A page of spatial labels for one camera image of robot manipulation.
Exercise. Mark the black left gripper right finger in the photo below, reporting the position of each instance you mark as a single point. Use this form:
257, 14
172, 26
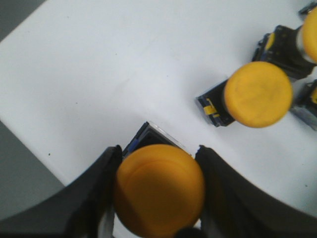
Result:
236, 208

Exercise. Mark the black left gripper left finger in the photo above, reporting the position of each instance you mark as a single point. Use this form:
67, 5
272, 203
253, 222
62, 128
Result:
83, 209

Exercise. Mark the yellow mushroom push button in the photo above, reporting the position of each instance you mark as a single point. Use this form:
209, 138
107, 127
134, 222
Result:
256, 95
293, 50
159, 187

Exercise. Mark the push button base right edge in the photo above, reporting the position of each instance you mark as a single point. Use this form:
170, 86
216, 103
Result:
305, 104

